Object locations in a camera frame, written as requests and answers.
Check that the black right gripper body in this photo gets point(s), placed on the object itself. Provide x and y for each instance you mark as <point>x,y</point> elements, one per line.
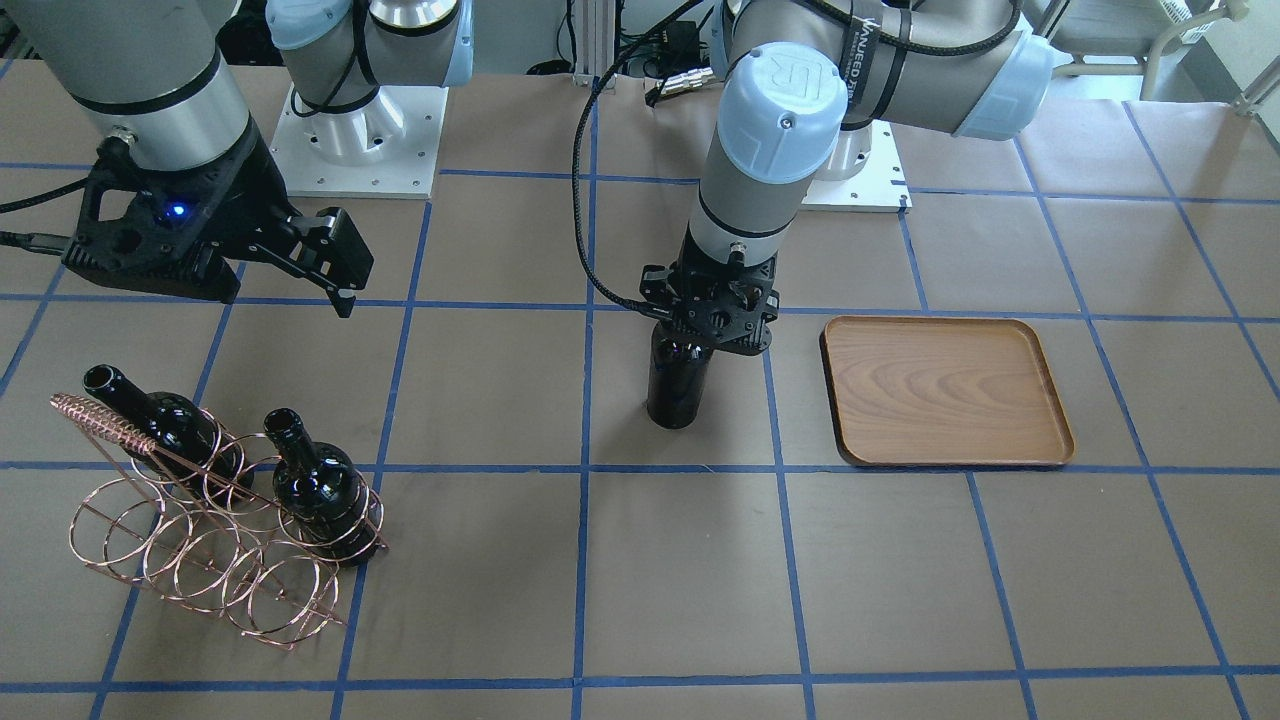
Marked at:
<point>252,180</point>

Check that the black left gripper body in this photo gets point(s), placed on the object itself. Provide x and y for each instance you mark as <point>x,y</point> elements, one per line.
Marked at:
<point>655,287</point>

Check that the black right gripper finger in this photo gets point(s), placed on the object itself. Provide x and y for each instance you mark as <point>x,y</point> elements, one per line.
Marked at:
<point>343,298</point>

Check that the black wine bottle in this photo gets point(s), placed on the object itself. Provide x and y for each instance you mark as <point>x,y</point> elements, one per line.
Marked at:
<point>319,488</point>
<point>677,374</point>
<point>177,425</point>

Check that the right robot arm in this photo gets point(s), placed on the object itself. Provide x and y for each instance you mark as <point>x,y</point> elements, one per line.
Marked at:
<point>152,71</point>

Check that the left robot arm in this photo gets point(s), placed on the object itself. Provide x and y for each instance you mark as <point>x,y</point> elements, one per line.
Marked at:
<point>798,74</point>

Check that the wooden tray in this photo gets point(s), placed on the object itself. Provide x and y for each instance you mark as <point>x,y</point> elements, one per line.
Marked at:
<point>931,391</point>

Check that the black power adapter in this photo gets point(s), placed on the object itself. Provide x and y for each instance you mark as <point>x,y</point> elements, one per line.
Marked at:
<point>680,44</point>

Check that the white chair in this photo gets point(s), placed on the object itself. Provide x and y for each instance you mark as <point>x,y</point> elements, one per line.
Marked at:
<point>1125,38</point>

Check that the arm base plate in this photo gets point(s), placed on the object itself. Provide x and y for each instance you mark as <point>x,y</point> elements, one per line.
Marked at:
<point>386,149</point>
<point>863,173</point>

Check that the copper wire bottle basket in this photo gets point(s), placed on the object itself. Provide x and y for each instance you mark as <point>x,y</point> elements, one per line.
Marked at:
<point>157,526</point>

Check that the aluminium frame post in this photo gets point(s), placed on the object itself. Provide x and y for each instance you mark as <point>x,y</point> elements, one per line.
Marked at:
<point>594,40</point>

